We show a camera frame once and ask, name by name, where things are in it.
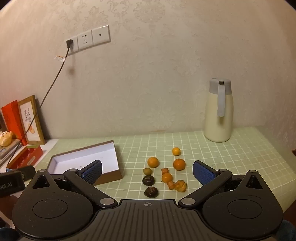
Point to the wooden picture frame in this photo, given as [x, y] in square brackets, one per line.
[31, 120]

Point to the silver kitchen scale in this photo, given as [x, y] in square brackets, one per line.
[10, 147]

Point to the large speckled orange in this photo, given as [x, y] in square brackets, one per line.
[179, 164]

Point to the black power plug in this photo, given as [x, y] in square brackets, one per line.
[69, 43]

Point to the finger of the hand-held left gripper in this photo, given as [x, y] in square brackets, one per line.
[28, 172]

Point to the lobed orange fruit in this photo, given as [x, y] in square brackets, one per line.
[180, 185]

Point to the small orange kumquat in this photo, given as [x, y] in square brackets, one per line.
[176, 151]

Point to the shallow white cardboard box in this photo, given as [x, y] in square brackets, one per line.
[81, 160]

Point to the green checkered tablecloth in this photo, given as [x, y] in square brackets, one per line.
[231, 150]

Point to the red open carton blue end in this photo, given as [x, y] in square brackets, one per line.
[25, 157]

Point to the stack of books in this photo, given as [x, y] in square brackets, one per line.
[5, 157]

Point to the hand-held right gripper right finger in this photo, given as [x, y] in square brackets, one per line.
[203, 172]

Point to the dark brown round fruit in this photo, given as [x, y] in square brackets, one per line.
[148, 180]
[150, 191]

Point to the small green fruit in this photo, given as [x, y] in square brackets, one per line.
[147, 171]

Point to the orange fruit chunk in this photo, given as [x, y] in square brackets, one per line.
[170, 185]
[164, 171]

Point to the white wall plate round hole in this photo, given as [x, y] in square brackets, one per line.
[100, 34]

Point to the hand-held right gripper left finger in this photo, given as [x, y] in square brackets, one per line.
[92, 172]

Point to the round orange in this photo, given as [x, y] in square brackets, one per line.
[153, 162]

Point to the yellow plush toy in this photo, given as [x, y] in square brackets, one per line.
[5, 138]

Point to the red upright packet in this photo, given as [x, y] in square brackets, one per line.
[11, 118]

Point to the medium orange tangerine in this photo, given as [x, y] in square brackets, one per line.
[167, 178]

